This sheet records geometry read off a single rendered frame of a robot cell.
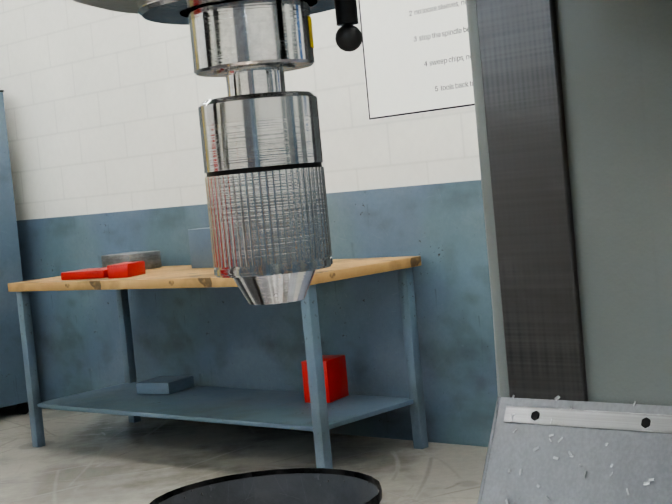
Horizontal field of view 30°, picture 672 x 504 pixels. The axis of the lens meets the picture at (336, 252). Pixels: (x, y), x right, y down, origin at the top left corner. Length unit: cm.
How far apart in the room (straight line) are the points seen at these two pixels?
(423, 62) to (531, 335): 492
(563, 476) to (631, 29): 29
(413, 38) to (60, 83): 270
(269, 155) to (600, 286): 41
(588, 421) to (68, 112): 696
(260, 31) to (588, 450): 45
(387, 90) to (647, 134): 509
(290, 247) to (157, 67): 658
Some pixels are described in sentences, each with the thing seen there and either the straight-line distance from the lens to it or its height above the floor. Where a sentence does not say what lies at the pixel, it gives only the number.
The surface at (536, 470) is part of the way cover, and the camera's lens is 86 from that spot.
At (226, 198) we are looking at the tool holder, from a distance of 48.
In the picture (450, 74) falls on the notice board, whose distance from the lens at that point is 567.
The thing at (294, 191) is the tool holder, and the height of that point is 123.
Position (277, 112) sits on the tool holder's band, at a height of 126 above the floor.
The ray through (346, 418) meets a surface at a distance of 546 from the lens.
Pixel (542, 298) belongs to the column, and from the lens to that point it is 86.
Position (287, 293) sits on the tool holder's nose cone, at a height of 119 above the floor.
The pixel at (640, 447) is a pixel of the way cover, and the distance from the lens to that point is 83.
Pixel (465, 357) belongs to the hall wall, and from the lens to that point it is 573.
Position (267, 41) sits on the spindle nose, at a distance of 48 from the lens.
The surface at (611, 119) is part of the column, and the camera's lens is 83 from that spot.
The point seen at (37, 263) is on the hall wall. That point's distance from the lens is 805.
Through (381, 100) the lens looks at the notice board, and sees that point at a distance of 591.
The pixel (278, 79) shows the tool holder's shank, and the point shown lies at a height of 127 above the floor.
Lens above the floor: 123
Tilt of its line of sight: 3 degrees down
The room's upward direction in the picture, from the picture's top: 5 degrees counter-clockwise
